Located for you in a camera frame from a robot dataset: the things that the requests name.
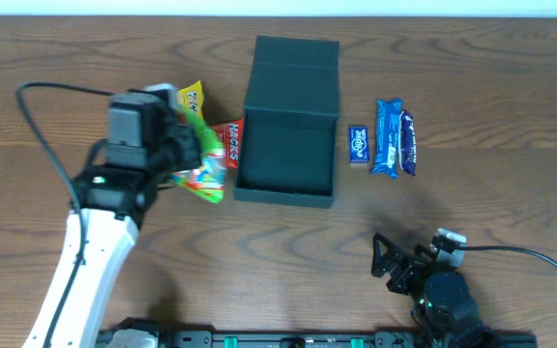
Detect yellow Hacks candy bag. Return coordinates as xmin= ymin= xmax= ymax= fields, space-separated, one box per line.
xmin=176 ymin=80 xmax=204 ymax=120

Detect Haribo worms candy bag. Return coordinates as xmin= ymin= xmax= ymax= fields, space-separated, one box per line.
xmin=171 ymin=108 xmax=226 ymax=204

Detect blue cookie pack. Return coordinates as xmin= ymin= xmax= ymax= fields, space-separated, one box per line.
xmin=371 ymin=99 xmax=402 ymax=179

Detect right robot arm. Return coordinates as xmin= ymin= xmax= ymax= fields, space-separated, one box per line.
xmin=371 ymin=228 xmax=506 ymax=348

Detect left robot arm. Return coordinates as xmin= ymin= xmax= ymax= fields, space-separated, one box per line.
xmin=15 ymin=83 xmax=201 ymax=347

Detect red Hacks candy bag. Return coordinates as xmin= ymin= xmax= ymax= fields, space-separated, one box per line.
xmin=212 ymin=119 xmax=244 ymax=170

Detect blue Eclipse mint tin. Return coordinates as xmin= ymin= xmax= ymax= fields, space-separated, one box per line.
xmin=349 ymin=126 xmax=369 ymax=163

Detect dark purple chocolate bar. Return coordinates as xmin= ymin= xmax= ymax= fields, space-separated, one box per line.
xmin=399 ymin=110 xmax=417 ymax=176

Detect dark green open box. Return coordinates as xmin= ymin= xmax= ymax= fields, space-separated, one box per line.
xmin=233 ymin=36 xmax=340 ymax=209

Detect left black cable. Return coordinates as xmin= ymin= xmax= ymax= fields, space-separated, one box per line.
xmin=15 ymin=81 xmax=115 ymax=348

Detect black mounting rail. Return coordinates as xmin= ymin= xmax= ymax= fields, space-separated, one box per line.
xmin=97 ymin=317 xmax=539 ymax=348

